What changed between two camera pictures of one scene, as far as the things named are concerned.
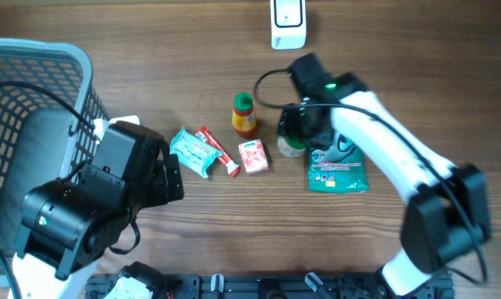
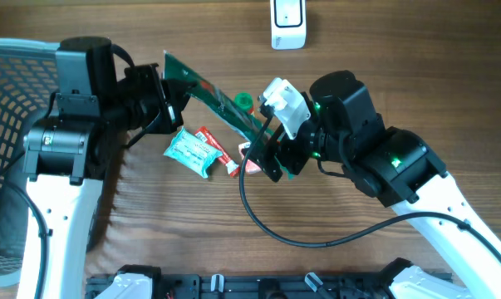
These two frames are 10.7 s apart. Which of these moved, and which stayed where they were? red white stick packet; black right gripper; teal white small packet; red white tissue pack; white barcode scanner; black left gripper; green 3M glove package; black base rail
Moved: green 3M glove package; black left gripper; black right gripper
Stayed: black base rail; red white stick packet; red white tissue pack; teal white small packet; white barcode scanner
